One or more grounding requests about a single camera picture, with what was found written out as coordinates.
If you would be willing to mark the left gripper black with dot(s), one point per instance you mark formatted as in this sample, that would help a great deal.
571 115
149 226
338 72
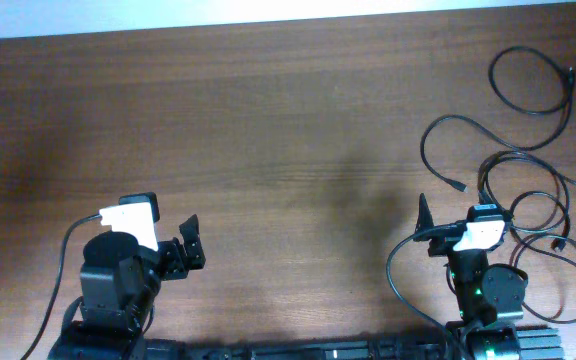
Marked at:
178 265

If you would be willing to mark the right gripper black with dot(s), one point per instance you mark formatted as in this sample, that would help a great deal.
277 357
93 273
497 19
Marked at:
443 245

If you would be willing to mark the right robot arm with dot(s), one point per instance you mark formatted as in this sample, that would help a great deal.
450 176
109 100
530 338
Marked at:
489 296

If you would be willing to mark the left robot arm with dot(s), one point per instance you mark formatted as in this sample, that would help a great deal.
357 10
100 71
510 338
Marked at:
120 280

